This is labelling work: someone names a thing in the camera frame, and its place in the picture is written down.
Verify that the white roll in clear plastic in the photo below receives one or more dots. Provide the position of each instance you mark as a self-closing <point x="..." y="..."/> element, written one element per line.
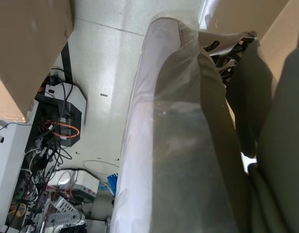
<point x="144" y="145"/>

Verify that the black and silver machine housing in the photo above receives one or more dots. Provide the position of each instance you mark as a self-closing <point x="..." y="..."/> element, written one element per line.
<point x="75" y="104"/>

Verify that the white electronics box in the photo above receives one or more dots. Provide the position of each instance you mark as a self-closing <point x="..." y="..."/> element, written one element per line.
<point x="87" y="183"/>

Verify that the black office chair base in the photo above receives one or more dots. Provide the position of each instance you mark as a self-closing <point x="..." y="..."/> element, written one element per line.
<point x="223" y="52"/>

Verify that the dark olive table cloth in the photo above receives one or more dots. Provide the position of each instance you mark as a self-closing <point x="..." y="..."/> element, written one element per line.
<point x="273" y="157"/>

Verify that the large brown cardboard box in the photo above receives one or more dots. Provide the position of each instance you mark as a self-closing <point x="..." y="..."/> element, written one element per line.
<point x="27" y="48"/>

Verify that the brown cardboard box with open flap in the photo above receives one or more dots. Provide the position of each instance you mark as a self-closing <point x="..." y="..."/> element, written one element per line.
<point x="275" y="36"/>

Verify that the perforated silver metal bracket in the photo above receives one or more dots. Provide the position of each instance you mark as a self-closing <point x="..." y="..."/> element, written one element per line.
<point x="63" y="211"/>

